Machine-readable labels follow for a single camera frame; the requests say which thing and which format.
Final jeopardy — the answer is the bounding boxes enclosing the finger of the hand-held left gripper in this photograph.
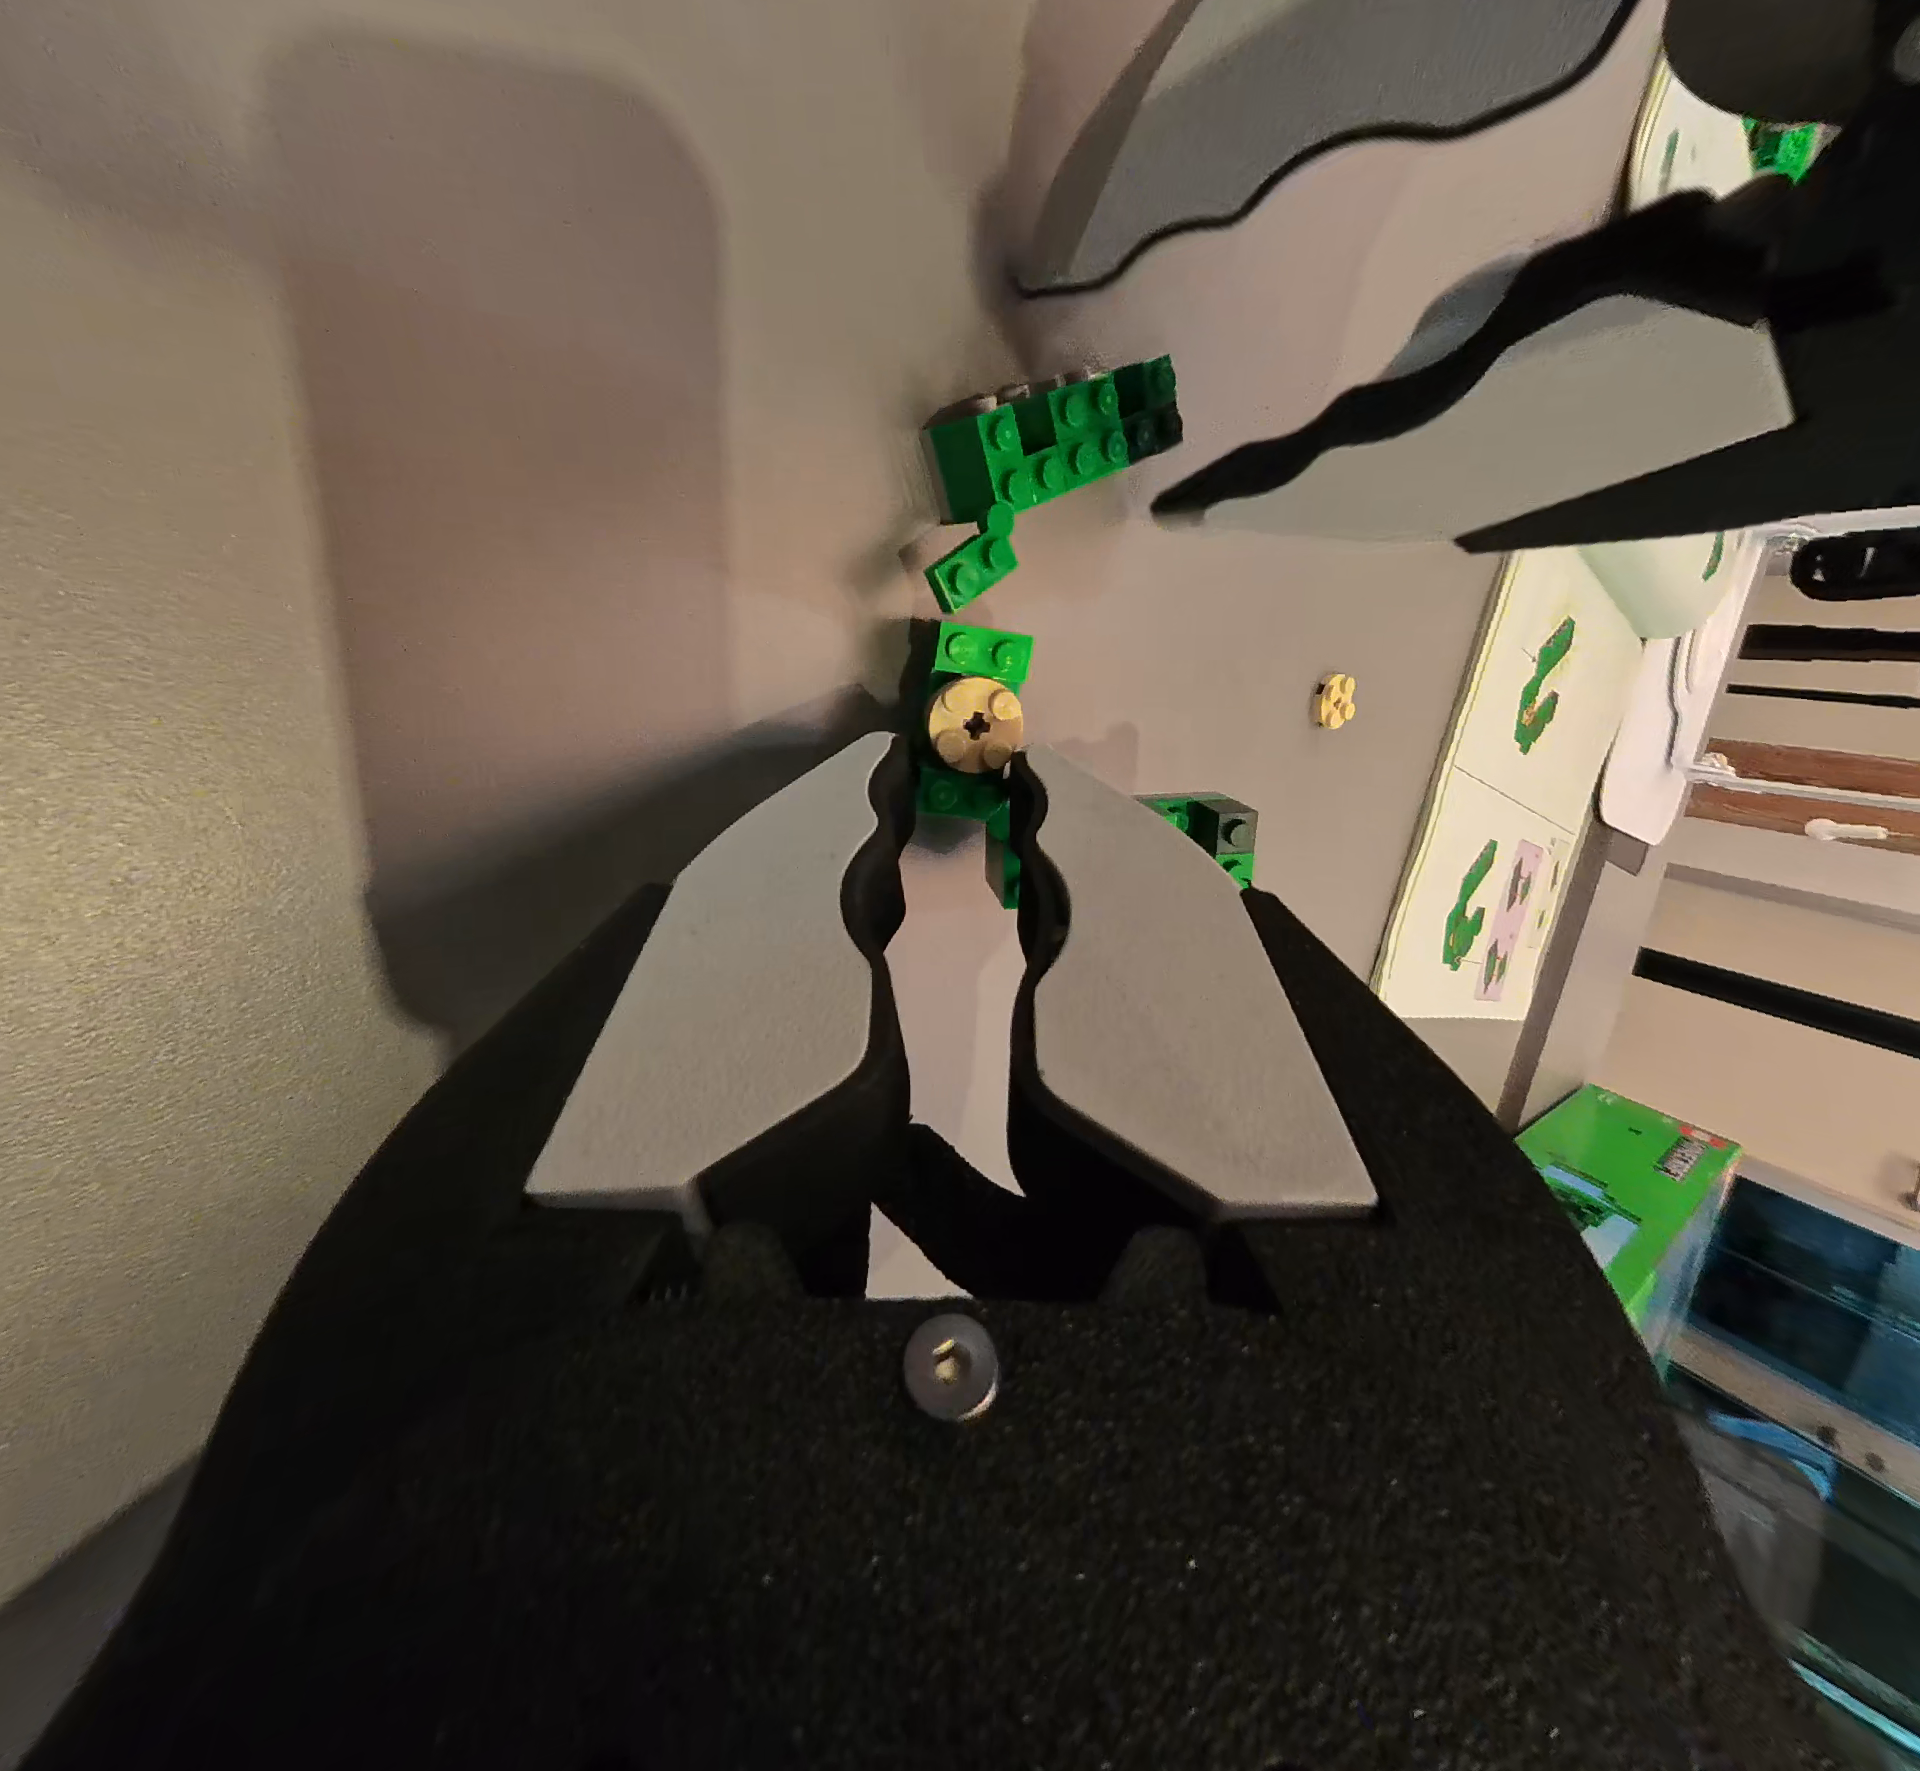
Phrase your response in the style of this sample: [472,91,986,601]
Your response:
[1008,0,1715,300]
[1148,188,1801,556]

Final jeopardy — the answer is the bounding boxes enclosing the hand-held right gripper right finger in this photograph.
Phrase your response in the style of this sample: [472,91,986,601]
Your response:
[1008,746,1380,1219]

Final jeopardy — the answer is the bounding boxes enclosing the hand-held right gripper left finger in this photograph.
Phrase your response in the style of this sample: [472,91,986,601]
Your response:
[522,729,915,1210]

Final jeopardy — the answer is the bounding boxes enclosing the green and grey brick piece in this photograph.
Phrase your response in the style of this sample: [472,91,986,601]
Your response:
[1132,788,1263,891]

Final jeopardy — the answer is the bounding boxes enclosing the green brick assembly tan stud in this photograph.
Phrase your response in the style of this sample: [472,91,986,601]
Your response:
[900,616,1052,910]

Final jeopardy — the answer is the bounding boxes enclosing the large green brick assembly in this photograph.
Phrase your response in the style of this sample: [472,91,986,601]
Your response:
[918,352,1186,528]

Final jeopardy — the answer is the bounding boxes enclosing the grey desk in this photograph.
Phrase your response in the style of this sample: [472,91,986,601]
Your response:
[0,0,1666,1653]

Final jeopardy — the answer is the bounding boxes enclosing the light green instruction booklet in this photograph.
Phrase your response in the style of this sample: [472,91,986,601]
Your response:
[1370,52,1832,1026]

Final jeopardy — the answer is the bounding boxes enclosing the green cardboard box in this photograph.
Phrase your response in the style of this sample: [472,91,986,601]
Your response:
[1516,1083,1745,1330]

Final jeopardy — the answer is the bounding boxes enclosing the small green brick plate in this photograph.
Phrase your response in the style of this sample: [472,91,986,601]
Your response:
[922,503,1021,613]

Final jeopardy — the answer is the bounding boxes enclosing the white cabinet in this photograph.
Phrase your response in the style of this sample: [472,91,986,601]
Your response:
[1530,601,1920,1210]

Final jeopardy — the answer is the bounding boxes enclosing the glass partition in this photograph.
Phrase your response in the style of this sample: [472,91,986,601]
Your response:
[1643,1170,1920,1727]

